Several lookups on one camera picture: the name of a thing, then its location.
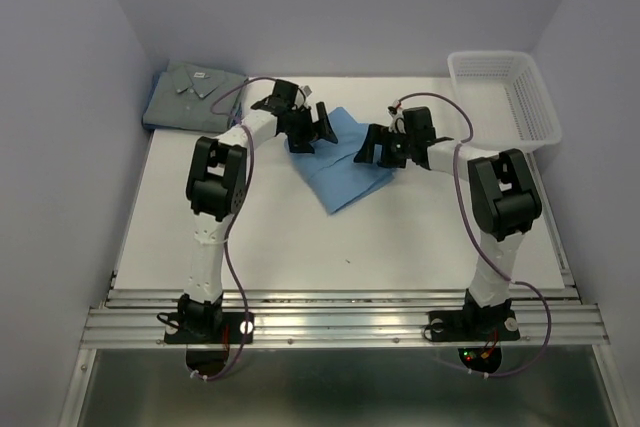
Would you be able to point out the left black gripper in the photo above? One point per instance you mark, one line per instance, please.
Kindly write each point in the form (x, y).
(314, 132)

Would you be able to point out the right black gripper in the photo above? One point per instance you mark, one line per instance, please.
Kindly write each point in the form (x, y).
(379, 134)

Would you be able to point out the light blue long sleeve shirt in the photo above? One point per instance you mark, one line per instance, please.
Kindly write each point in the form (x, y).
(331, 173)

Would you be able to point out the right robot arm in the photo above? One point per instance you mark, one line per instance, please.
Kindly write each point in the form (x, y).
(504, 205)

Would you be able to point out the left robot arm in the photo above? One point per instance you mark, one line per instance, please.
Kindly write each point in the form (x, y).
(217, 185)

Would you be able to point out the folded blue shirt underneath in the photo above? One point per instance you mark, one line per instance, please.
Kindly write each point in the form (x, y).
(239, 114)

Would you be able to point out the white plastic basket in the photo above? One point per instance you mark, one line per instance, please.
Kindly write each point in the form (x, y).
(506, 99)

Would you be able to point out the folded grey shirt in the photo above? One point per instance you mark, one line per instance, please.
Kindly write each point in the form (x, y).
(195, 97)

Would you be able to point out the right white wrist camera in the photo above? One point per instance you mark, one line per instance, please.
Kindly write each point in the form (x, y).
(397, 118)

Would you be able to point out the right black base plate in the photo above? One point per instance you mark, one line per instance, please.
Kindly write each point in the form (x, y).
(456, 326)

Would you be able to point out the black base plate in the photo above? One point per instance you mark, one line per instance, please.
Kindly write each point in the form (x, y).
(233, 330)
(456, 326)

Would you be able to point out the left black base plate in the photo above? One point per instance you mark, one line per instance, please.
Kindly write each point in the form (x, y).
(233, 330)

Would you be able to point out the aluminium rail frame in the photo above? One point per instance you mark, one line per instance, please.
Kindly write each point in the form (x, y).
(340, 302)

